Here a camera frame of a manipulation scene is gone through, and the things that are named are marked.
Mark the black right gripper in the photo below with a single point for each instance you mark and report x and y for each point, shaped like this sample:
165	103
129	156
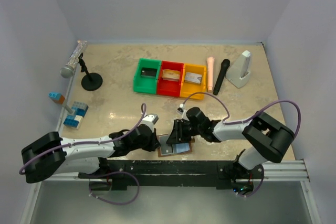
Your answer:
177	134

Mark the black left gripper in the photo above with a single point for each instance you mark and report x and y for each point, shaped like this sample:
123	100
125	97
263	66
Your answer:
154	143

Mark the black VIP card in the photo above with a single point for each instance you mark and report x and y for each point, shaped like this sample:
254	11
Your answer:
165	149

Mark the brown leather card holder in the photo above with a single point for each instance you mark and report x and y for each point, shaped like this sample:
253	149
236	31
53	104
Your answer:
180	149

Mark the silver VIP card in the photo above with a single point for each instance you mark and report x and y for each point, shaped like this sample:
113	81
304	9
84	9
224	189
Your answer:
192	75

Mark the gold VIP card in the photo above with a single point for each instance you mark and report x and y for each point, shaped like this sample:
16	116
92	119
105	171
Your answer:
168	73

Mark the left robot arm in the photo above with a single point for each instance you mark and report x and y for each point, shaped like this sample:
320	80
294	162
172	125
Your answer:
52	154

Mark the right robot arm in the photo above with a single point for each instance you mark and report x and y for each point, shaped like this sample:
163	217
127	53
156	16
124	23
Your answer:
269	138

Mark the silver card in yellow bin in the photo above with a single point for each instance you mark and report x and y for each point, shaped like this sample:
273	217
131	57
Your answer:
197	80

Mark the black card in green bin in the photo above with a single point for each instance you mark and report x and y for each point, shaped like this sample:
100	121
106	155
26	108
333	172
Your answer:
148	73

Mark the yellow plastic bin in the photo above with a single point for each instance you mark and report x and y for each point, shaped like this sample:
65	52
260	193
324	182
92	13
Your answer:
187	88

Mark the red plastic bin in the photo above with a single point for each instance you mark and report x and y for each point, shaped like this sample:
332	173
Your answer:
169	87

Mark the green plastic bin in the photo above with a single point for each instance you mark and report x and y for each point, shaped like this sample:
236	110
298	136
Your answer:
146	85

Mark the blue toy brick stack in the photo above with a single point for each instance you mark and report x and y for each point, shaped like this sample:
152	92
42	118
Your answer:
75	114

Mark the black microphone stand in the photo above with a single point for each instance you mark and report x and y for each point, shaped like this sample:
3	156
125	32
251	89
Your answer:
91	81

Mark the grey wedge stand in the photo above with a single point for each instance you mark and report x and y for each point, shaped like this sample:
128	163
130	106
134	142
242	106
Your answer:
239	72

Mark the blue orange toy brick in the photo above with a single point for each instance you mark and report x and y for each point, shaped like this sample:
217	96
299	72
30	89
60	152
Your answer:
57	97

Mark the silver glitter microphone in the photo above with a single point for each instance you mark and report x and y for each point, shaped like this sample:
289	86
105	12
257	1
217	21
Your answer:
69	69

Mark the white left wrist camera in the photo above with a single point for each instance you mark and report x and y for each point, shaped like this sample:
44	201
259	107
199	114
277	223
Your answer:
150	120

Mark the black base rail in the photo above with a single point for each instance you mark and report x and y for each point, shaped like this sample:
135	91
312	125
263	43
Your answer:
120	174

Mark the pink cylindrical handle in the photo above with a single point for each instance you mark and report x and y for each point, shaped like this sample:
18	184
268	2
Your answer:
210	72

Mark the aluminium frame rail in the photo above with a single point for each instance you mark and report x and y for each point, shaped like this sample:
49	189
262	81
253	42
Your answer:
287	171

